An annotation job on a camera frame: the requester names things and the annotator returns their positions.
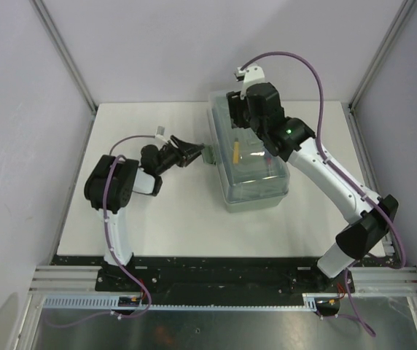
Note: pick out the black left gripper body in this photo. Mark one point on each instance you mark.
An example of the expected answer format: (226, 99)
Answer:
(169, 157)

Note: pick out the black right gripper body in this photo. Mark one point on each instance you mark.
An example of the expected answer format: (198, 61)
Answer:
(240, 114)

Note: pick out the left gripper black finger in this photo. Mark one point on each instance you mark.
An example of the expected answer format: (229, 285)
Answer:
(186, 148)
(190, 157)

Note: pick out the yellow handled screwdriver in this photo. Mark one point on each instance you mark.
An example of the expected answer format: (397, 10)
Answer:
(236, 151)

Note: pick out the blue handled screwdriver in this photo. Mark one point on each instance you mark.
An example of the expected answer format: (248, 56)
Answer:
(268, 162)

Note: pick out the green toolbox with clear lid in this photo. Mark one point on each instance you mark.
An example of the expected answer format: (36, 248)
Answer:
(246, 186)

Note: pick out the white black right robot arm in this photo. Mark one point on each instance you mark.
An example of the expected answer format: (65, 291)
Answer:
(369, 216)

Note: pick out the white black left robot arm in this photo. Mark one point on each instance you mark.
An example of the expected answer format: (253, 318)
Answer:
(114, 179)

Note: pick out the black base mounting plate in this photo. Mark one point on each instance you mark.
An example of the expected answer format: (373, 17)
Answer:
(294, 274)

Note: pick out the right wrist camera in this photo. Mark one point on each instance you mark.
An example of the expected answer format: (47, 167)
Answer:
(249, 76)

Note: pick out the aluminium frame post right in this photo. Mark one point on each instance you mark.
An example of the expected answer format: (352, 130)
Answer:
(390, 38)

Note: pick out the aluminium frame post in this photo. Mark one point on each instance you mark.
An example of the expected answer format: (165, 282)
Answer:
(62, 50)
(390, 38)

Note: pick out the grey slotted cable duct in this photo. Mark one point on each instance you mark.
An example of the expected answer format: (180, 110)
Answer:
(304, 302)

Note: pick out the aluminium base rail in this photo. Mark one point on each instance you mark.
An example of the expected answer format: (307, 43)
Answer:
(64, 279)

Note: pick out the aluminium frame post left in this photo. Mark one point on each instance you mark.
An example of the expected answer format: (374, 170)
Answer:
(62, 50)

